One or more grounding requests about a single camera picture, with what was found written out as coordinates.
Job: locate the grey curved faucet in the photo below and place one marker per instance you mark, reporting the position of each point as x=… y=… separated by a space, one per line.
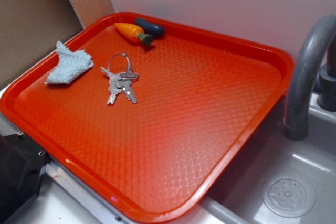
x=305 y=77

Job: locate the orange toy carrot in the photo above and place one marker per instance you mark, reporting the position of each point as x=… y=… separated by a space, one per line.
x=134 y=33

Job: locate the round sink drain strainer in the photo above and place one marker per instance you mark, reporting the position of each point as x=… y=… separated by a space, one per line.
x=288 y=195

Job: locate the silver key bunch on ring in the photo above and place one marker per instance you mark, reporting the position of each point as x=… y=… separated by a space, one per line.
x=121 y=82

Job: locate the dark grey faucet handle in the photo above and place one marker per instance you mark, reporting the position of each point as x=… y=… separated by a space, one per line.
x=326 y=99

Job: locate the red plastic tray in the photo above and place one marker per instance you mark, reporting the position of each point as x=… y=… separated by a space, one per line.
x=200 y=97

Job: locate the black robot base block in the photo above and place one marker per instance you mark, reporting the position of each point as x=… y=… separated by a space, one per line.
x=23 y=164

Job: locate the dark grey curved toy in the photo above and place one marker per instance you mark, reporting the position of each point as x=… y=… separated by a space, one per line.
x=150 y=28

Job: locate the grey plastic sink basin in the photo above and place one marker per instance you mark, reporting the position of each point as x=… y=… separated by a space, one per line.
x=236 y=197

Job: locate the light blue cloth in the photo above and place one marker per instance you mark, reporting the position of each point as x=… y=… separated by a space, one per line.
x=70 y=65

